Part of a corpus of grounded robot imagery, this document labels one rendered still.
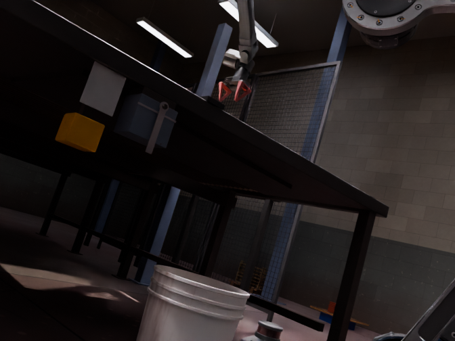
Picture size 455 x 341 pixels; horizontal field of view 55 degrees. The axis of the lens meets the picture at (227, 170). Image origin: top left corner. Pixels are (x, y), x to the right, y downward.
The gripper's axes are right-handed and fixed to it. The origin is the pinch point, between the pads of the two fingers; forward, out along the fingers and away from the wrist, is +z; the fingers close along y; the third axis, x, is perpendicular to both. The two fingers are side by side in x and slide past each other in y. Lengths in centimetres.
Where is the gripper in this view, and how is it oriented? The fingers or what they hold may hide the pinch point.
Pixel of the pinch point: (228, 99)
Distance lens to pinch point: 181.5
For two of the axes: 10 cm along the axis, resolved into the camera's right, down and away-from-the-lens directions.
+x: 6.0, 5.0, 6.2
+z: -4.4, 8.6, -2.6
